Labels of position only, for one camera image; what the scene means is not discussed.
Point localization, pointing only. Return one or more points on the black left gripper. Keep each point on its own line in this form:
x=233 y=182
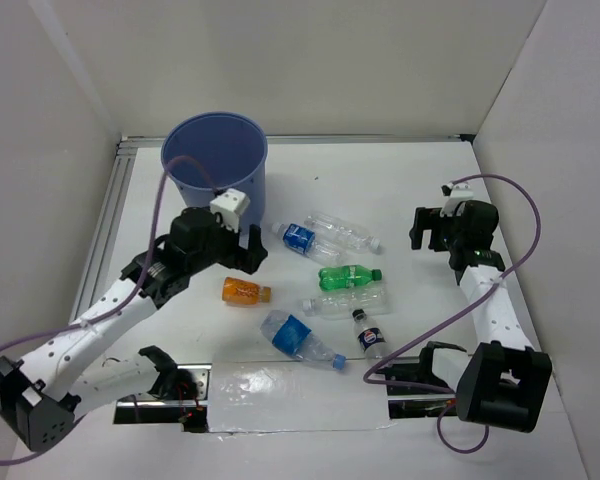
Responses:
x=246 y=260

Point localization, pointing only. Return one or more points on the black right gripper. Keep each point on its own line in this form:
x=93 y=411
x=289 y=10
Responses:
x=426 y=219

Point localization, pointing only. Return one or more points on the orange plastic bottle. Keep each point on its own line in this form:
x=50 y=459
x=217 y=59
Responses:
x=241 y=292

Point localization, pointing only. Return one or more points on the crushed bottle blue label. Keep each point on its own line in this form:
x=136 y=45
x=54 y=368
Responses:
x=293 y=338

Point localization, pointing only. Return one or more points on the green plastic bottle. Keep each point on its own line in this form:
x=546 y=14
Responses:
x=347 y=277

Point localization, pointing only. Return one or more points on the clear ribbed plastic bottle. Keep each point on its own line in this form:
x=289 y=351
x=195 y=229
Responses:
x=341 y=304

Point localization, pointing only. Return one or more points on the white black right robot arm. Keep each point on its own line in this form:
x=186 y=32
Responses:
x=503 y=384

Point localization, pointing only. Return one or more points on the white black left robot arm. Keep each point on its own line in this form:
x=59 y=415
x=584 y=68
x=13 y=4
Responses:
x=46 y=392

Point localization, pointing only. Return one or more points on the blue plastic bin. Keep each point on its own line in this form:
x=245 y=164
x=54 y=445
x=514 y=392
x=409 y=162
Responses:
x=231 y=150

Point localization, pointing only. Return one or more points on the blue label water bottle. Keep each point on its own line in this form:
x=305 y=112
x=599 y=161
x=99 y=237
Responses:
x=307 y=243

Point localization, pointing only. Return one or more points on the clear bottle white cap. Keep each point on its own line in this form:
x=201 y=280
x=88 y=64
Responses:
x=348 y=235

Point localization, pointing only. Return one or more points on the small pepsi bottle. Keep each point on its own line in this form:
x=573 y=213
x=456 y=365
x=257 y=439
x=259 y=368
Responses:
x=369 y=336

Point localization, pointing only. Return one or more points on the white taped cover sheet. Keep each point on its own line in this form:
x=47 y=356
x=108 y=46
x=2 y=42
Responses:
x=272 y=397

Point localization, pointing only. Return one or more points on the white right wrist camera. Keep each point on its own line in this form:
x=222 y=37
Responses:
x=456 y=194

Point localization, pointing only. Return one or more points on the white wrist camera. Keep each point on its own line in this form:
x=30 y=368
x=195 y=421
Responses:
x=230 y=206
x=456 y=194

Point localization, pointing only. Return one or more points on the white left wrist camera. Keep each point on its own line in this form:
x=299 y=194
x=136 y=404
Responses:
x=230 y=206

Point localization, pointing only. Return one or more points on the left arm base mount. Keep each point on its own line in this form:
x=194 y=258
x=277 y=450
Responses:
x=184 y=406

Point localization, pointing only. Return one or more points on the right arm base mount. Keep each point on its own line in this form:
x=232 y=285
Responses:
x=427 y=384

